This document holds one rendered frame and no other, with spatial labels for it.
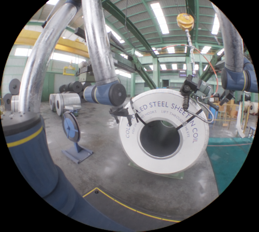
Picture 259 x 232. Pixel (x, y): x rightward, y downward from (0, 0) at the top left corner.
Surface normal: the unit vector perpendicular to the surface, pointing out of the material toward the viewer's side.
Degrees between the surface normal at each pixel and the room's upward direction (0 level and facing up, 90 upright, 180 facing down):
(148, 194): 0
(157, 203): 0
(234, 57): 124
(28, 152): 90
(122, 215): 0
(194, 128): 90
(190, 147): 90
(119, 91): 90
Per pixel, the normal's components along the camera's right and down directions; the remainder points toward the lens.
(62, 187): 0.02, -1.00
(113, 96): 0.71, 0.11
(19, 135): 0.98, 0.04
